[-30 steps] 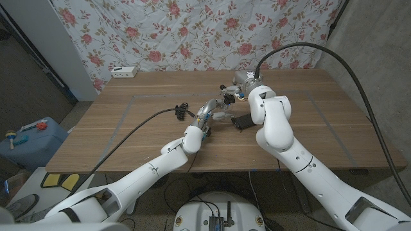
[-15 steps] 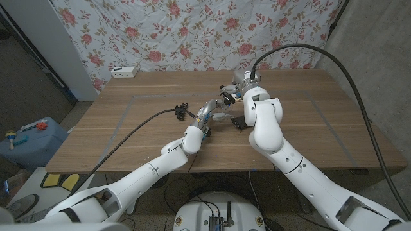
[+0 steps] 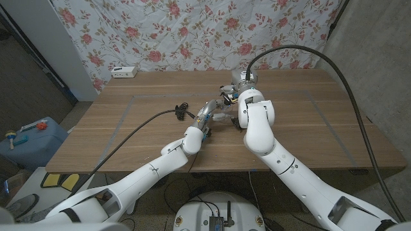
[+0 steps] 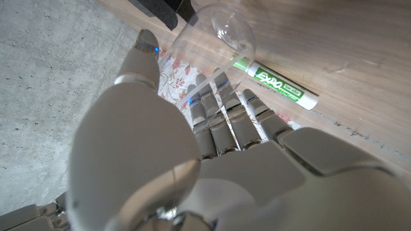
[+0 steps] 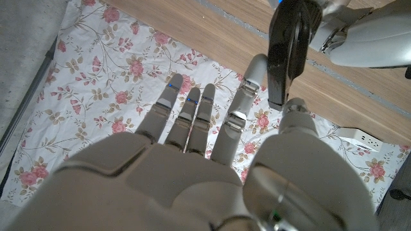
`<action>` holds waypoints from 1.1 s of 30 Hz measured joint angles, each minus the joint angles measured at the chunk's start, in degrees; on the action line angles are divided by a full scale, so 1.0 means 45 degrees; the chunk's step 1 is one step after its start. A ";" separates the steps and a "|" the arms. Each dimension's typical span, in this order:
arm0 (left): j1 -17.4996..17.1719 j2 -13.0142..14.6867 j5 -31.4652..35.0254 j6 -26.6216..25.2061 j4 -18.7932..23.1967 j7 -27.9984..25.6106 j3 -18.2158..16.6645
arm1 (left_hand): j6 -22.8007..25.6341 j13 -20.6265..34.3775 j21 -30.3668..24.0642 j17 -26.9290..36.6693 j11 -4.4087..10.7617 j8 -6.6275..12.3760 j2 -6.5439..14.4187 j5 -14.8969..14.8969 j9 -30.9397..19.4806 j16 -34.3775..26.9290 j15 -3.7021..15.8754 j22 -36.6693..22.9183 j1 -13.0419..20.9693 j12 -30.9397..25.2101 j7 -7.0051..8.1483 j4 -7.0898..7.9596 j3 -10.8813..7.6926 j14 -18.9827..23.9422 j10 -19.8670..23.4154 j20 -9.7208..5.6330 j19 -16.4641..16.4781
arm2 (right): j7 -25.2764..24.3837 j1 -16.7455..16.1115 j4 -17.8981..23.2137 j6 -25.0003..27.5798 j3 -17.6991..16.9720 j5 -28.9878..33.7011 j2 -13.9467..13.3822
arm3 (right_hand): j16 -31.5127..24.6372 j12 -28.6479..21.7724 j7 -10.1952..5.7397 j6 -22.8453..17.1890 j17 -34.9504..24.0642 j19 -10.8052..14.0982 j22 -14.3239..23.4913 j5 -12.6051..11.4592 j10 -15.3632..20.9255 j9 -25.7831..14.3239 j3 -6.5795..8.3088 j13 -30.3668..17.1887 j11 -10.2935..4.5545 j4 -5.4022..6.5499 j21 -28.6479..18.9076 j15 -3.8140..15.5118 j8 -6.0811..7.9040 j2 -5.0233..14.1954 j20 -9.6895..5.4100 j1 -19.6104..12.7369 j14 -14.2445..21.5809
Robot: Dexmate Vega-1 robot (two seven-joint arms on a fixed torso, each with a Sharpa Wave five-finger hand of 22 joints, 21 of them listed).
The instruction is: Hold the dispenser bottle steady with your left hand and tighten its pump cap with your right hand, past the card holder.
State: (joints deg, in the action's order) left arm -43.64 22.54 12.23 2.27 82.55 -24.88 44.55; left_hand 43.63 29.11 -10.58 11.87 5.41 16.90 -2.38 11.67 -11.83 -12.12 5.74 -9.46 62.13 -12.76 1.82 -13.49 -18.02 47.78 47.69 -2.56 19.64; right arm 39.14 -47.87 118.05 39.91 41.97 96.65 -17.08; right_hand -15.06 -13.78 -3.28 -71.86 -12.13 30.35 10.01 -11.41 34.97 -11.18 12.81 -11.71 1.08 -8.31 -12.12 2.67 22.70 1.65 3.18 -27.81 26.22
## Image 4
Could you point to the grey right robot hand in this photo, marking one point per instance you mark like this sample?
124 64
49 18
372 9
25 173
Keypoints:
32 216

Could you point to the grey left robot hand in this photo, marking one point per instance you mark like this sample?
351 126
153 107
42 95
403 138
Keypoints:
257 179

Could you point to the clear dispenser bottle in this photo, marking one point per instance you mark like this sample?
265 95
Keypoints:
212 48

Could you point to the black pump cap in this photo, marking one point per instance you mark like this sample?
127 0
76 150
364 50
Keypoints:
167 9

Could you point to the green dry erase marker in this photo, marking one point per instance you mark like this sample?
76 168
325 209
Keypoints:
279 86

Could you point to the floral backdrop cloth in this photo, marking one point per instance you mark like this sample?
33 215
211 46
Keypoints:
176 81

